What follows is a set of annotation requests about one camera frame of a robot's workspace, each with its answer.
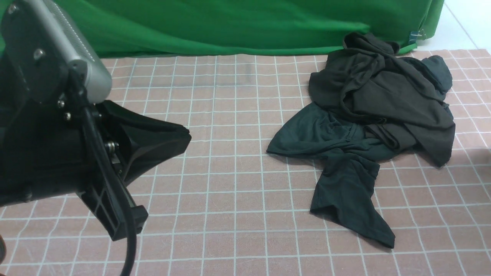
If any dark gray long-sleeved shirt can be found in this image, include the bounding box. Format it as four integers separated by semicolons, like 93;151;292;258
308;33;456;167

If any green backdrop cloth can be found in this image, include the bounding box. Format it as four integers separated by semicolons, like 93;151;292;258
57;0;444;58

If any dark teal garment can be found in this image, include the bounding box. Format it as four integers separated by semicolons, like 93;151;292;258
266;55;454;249

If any metal backdrop clip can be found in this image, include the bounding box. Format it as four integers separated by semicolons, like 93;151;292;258
407;29;426;45

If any pink grid tablecloth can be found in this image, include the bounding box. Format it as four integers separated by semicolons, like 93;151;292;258
0;49;491;276

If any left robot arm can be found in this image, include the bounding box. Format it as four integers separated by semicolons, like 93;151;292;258
1;0;191;241

